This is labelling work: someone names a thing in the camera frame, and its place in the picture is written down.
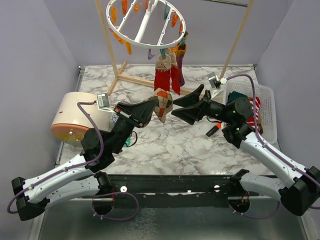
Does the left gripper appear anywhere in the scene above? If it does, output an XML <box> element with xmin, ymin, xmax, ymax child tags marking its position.
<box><xmin>109</xmin><ymin>98</ymin><xmax>159</xmax><ymax>155</ymax></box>

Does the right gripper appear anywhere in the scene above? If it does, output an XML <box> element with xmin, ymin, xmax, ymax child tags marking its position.
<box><xmin>171</xmin><ymin>84</ymin><xmax>234</xmax><ymax>125</ymax></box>

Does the beige argyle sock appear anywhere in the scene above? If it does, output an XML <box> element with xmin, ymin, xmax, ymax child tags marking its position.
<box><xmin>145</xmin><ymin>89</ymin><xmax>173</xmax><ymax>124</ymax></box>

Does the wooden hanger rack frame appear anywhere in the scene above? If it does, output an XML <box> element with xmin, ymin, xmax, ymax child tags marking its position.
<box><xmin>94</xmin><ymin>0</ymin><xmax>256</xmax><ymax>101</ymax></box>

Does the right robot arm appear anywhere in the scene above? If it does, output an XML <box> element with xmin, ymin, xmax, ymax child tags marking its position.
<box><xmin>171</xmin><ymin>84</ymin><xmax>320</xmax><ymax>216</ymax></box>

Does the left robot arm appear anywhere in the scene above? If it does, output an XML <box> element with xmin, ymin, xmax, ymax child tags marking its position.
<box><xmin>11</xmin><ymin>97</ymin><xmax>159</xmax><ymax>221</ymax></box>

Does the white round clip hanger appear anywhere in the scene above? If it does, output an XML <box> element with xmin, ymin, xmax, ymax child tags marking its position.
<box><xmin>105</xmin><ymin>0</ymin><xmax>187</xmax><ymax>50</ymax></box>

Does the blue patterned round tin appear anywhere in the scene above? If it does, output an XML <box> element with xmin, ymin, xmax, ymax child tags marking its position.
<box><xmin>111</xmin><ymin>114</ymin><xmax>119</xmax><ymax>123</ymax></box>

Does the teal green small box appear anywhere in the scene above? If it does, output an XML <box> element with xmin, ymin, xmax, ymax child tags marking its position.
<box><xmin>124</xmin><ymin>138</ymin><xmax>131</xmax><ymax>148</ymax></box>

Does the red beige reindeer sock back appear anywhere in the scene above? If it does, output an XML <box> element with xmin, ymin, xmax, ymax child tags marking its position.
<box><xmin>165</xmin><ymin>48</ymin><xmax>181</xmax><ymax>95</ymax></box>

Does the red beige reindeer sock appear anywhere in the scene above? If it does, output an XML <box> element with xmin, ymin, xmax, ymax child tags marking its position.
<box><xmin>154</xmin><ymin>54</ymin><xmax>171</xmax><ymax>92</ymax></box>
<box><xmin>165</xmin><ymin>48</ymin><xmax>181</xmax><ymax>95</ymax></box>

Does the black orange highlighter marker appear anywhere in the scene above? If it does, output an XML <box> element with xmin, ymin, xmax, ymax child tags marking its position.
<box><xmin>206</xmin><ymin>122</ymin><xmax>221</xmax><ymax>137</ymax></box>

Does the dark teal sock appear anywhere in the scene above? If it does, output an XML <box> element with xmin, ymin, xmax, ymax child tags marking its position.
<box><xmin>226</xmin><ymin>91</ymin><xmax>248</xmax><ymax>104</ymax></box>

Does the red beige reindeer sock front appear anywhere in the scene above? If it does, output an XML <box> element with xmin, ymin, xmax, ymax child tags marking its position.
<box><xmin>154</xmin><ymin>54</ymin><xmax>171</xmax><ymax>92</ymax></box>

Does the purple yellow striped sock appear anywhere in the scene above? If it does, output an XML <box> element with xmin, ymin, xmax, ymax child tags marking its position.
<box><xmin>175</xmin><ymin>43</ymin><xmax>187</xmax><ymax>87</ymax></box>

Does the red white striped sock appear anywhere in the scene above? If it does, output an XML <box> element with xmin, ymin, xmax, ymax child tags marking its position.
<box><xmin>247</xmin><ymin>97</ymin><xmax>263</xmax><ymax>134</ymax></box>

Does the purple clothespin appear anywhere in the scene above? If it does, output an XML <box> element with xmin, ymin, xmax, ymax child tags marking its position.
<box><xmin>147</xmin><ymin>48</ymin><xmax>156</xmax><ymax>61</ymax></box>

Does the teal clothespin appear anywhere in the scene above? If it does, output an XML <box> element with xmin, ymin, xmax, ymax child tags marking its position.
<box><xmin>160</xmin><ymin>48</ymin><xmax>167</xmax><ymax>60</ymax></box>

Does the white plastic basket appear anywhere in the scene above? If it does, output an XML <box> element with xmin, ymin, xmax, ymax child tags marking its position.
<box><xmin>222</xmin><ymin>80</ymin><xmax>278</xmax><ymax>145</ymax></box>

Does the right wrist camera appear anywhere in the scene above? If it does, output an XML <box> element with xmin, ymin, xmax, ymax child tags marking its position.
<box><xmin>207</xmin><ymin>72</ymin><xmax>227</xmax><ymax>99</ymax></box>

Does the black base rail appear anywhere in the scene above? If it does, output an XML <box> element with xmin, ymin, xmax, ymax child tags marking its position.
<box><xmin>74</xmin><ymin>173</ymin><xmax>253</xmax><ymax>209</ymax></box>

